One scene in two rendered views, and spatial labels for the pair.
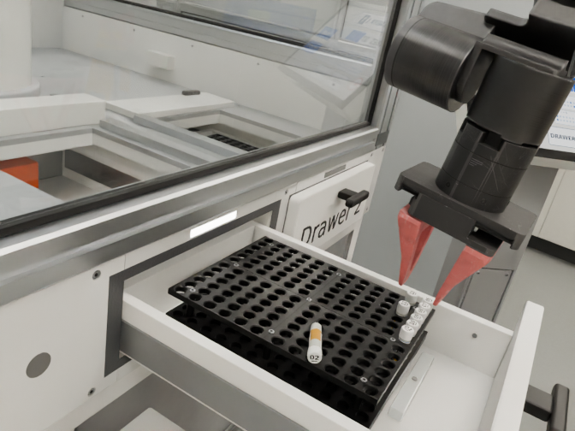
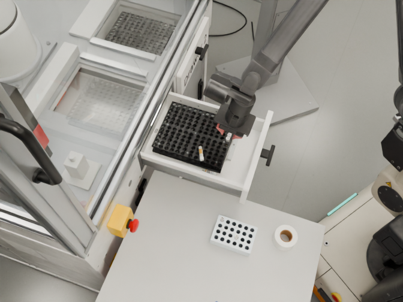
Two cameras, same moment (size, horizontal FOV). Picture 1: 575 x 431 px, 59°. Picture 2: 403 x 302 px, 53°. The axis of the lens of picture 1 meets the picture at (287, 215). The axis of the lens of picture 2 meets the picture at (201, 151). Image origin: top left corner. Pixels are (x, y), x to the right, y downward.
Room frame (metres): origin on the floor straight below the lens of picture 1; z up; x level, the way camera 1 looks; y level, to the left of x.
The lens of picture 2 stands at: (-0.19, 0.05, 1.98)
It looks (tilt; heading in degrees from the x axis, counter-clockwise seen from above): 62 degrees down; 351
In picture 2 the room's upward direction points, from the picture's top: 3 degrees clockwise
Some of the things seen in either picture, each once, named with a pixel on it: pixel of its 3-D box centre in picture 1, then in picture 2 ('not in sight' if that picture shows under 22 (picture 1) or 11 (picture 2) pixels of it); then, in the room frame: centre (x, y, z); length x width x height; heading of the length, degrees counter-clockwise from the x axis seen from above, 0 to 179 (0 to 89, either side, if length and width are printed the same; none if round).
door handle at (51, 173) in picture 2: not in sight; (33, 156); (0.11, 0.24, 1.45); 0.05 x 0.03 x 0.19; 64
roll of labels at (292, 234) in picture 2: not in sight; (285, 237); (0.13, -0.27, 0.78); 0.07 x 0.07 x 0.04
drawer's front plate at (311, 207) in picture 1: (331, 208); (193, 55); (0.79, -0.07, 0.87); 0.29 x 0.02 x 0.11; 154
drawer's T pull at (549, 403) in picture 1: (542, 405); (266, 154); (0.35, -0.24, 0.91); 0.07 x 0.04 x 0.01; 154
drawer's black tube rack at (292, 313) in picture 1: (303, 324); (195, 138); (0.45, -0.04, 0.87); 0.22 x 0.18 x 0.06; 64
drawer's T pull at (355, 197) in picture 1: (351, 196); (200, 51); (0.78, -0.09, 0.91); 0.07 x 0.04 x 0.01; 154
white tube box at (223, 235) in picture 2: not in sight; (233, 235); (0.15, -0.12, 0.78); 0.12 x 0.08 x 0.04; 64
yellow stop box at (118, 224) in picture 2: not in sight; (122, 221); (0.20, 0.20, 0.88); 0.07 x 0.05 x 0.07; 154
